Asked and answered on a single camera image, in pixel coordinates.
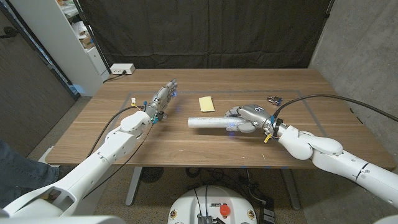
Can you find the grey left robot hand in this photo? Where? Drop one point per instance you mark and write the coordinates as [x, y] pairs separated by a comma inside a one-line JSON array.
[[161, 98]]

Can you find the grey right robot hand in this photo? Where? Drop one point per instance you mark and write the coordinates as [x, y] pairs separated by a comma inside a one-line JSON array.
[[255, 115]]

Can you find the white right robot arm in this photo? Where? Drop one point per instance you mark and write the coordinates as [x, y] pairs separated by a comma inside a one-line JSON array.
[[329, 155]]

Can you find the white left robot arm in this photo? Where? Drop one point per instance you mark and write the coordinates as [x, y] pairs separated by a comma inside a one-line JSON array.
[[90, 171]]

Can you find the small dark clip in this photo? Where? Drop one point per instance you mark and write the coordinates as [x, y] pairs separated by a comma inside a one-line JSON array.
[[273, 100]]

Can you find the white power outlet box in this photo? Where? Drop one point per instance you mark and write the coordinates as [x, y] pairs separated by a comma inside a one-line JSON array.
[[122, 68]]

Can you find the black curtain backdrop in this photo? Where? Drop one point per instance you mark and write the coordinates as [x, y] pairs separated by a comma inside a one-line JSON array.
[[205, 31]]

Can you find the grey table leg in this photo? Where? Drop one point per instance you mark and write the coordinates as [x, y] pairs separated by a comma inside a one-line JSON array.
[[133, 186], [292, 193]]

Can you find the black stand pole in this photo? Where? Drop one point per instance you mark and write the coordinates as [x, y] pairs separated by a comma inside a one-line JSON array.
[[93, 39]]

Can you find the cardboard box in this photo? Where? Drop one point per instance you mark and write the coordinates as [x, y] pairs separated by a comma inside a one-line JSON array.
[[87, 42]]

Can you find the red emergency stop button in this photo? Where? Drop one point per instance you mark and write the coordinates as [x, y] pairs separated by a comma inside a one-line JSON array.
[[224, 210]]

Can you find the white robot torso base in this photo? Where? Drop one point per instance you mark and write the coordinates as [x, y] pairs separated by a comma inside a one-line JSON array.
[[192, 205]]

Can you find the white shelf cabinet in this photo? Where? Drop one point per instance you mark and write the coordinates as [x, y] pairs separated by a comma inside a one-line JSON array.
[[56, 40]]

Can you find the person leg in jeans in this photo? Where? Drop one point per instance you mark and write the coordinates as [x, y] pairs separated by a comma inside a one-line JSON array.
[[21, 177]]

